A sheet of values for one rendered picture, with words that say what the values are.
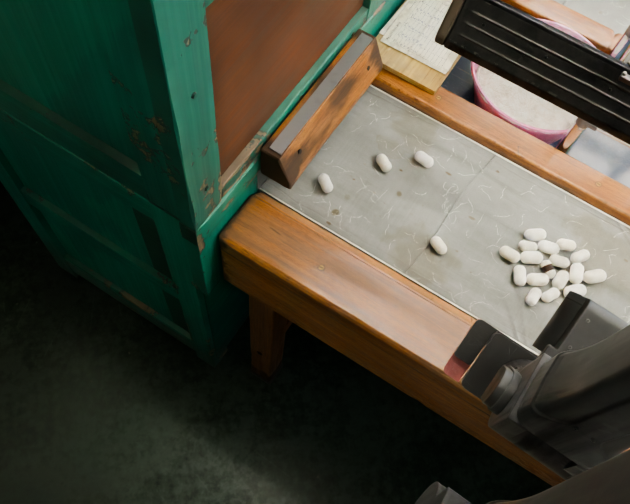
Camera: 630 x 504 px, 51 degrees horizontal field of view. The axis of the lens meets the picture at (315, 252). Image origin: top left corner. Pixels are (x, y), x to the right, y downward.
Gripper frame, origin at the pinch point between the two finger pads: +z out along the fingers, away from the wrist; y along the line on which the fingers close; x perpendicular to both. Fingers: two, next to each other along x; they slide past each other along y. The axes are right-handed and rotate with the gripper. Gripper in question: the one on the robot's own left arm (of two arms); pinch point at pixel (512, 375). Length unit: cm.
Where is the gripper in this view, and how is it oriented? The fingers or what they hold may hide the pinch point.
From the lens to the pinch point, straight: 77.4
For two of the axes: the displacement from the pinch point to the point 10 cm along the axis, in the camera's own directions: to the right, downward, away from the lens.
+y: -8.1, -5.5, 1.8
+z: 1.9, 0.4, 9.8
